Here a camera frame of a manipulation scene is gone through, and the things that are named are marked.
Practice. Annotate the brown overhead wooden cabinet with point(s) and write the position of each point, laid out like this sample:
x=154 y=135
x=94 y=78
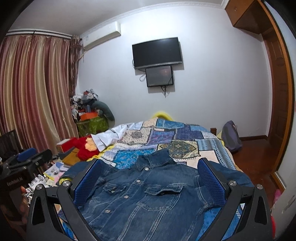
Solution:
x=248 y=15

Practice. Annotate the brown wooden box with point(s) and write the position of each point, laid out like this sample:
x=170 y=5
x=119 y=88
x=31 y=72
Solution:
x=72 y=158

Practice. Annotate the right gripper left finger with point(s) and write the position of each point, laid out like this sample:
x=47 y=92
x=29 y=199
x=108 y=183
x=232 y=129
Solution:
x=43 y=221

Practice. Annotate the black wall television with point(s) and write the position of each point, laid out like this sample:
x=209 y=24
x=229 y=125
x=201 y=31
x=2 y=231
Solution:
x=156 y=53

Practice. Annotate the green storage box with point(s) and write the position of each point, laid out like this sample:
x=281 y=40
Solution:
x=92 y=126

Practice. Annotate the orange box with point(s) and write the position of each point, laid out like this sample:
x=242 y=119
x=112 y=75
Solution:
x=88 y=116

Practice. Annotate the scattered papers and books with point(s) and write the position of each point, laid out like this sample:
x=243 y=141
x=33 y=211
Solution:
x=48 y=178

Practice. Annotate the yellow headboard piece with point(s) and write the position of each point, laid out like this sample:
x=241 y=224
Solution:
x=162 y=115

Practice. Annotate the white shirt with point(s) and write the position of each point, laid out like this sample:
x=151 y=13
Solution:
x=109 y=137

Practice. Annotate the grey purple bag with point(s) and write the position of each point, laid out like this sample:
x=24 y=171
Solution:
x=230 y=137

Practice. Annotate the small black wall monitor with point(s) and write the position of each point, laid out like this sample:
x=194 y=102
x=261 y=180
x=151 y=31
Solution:
x=159 y=76

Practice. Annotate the grey green cushion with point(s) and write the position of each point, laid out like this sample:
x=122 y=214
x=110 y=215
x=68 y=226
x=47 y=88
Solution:
x=103 y=110

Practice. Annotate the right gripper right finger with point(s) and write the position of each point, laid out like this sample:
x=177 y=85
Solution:
x=255 y=222

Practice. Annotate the brown wooden door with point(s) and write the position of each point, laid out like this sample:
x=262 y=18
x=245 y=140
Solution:
x=280 y=44

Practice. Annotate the pink gold striped curtain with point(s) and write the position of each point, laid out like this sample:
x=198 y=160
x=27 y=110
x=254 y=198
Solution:
x=38 y=78

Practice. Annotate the pile of clothes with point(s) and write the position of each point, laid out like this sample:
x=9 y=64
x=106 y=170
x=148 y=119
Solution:
x=82 y=103

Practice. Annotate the blue denim jacket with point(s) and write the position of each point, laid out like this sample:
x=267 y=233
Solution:
x=154 y=199

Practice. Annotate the patchwork blue bedspread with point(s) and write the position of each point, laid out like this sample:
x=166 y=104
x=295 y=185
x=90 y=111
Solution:
x=186 y=144

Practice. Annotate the red plush toy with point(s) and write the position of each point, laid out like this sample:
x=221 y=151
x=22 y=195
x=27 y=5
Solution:
x=85 y=145

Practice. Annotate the white air conditioner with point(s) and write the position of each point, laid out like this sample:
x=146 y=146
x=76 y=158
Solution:
x=101 y=35

